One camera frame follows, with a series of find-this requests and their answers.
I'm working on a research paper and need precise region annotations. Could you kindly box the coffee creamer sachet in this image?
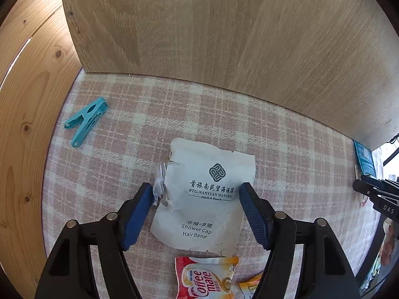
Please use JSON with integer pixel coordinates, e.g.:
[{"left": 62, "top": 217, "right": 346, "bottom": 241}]
[{"left": 175, "top": 256, "right": 239, "bottom": 299}]

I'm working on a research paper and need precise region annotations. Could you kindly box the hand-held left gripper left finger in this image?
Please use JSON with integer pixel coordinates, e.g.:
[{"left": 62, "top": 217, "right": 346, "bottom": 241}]
[{"left": 34, "top": 183, "right": 154, "bottom": 299}]

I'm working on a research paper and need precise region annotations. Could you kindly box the white shower cap packet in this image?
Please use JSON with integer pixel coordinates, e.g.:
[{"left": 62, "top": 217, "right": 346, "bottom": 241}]
[{"left": 150, "top": 138, "right": 256, "bottom": 257}]

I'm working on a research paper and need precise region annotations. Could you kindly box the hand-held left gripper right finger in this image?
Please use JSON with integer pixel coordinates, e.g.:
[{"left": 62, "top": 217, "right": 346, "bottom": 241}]
[{"left": 239, "top": 182, "right": 360, "bottom": 299}]

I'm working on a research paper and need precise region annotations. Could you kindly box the orange snack packet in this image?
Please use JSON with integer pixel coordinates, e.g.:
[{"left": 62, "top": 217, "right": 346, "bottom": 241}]
[{"left": 238, "top": 272, "right": 265, "bottom": 299}]

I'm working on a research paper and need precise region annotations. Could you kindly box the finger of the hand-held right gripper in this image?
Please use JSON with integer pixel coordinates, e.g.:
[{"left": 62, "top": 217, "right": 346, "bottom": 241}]
[
  {"left": 361, "top": 174, "right": 399, "bottom": 191},
  {"left": 353, "top": 179, "right": 399, "bottom": 201}
]

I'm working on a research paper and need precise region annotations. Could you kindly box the light wooden upright board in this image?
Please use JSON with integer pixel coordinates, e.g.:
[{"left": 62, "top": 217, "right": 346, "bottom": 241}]
[{"left": 59, "top": 0, "right": 399, "bottom": 151}]

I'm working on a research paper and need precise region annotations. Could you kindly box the long blue packaging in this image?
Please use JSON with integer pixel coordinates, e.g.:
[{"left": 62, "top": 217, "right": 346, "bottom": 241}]
[{"left": 353, "top": 140, "right": 377, "bottom": 175}]

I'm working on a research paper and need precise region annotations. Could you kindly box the pine wood slat panel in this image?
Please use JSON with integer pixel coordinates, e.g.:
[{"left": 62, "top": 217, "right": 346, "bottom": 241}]
[{"left": 0, "top": 0, "right": 83, "bottom": 287}]

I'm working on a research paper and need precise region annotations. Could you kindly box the blue clothespin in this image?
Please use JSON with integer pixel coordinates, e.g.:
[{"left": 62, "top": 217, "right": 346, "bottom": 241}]
[{"left": 64, "top": 97, "right": 109, "bottom": 148}]

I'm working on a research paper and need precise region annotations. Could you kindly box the plaid cloth covered desktop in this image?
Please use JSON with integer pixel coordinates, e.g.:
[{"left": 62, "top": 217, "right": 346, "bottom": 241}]
[{"left": 42, "top": 69, "right": 387, "bottom": 299}]

